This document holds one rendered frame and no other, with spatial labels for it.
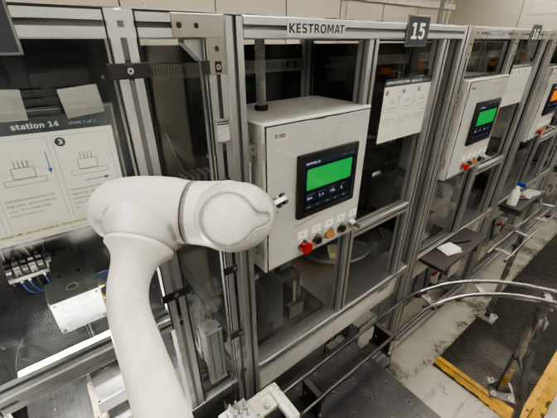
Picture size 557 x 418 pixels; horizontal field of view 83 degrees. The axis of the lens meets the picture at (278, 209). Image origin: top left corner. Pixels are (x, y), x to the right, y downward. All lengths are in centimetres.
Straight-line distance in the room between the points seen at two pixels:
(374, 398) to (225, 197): 128
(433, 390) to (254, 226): 223
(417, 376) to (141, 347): 225
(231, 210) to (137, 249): 15
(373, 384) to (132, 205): 133
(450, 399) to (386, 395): 100
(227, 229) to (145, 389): 20
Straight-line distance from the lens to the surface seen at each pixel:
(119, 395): 123
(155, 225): 48
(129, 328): 46
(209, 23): 72
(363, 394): 157
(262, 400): 130
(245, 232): 41
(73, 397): 143
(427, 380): 257
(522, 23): 868
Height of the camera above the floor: 198
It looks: 28 degrees down
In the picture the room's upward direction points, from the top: straight up
